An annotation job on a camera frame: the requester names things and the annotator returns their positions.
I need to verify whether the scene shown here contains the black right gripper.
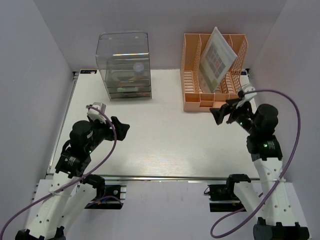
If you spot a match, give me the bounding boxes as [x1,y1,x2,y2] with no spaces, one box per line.
[209,97,258,135]

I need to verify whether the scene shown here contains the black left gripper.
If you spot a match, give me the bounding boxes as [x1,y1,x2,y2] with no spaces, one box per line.
[85,115,130,153]

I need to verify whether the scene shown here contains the clear mesh zipper pouch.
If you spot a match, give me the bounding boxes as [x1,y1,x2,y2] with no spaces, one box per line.
[198,27,237,93]

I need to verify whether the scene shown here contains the clear paper clip tub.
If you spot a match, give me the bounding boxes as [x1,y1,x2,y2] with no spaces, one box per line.
[133,62,145,76]

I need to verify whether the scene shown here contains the clear grey drawer organizer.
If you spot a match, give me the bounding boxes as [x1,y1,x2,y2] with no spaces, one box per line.
[95,31,152,100]

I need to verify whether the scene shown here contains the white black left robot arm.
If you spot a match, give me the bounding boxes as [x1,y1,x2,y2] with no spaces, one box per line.
[15,114,130,240]

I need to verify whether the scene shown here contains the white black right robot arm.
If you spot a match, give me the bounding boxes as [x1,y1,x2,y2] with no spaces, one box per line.
[210,99,310,240]

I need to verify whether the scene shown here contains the orange file rack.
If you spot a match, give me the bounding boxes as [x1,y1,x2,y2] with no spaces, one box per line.
[180,33,248,112]

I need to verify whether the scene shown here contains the green highlighter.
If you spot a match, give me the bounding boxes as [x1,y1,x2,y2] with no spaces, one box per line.
[117,87,139,93]

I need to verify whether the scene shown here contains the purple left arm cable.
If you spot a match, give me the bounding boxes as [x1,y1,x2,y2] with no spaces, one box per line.
[4,104,124,232]

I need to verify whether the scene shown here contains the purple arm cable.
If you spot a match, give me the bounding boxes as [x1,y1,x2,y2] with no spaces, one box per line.
[4,104,124,232]
[211,89,301,238]

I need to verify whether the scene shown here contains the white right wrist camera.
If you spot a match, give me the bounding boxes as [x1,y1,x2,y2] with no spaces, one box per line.
[236,83,257,108]

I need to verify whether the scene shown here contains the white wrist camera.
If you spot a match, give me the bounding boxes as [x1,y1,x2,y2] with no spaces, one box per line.
[86,102,107,124]
[236,83,257,108]

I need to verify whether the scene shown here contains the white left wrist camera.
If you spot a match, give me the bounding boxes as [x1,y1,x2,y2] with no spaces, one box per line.
[86,102,107,124]

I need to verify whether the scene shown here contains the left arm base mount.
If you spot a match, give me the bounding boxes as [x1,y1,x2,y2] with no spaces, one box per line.
[85,180,127,210]

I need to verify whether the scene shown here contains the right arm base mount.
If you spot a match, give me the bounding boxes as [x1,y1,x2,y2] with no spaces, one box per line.
[203,184,244,213]

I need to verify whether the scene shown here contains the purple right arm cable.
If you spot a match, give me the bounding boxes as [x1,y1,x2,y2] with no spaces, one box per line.
[211,89,301,238]

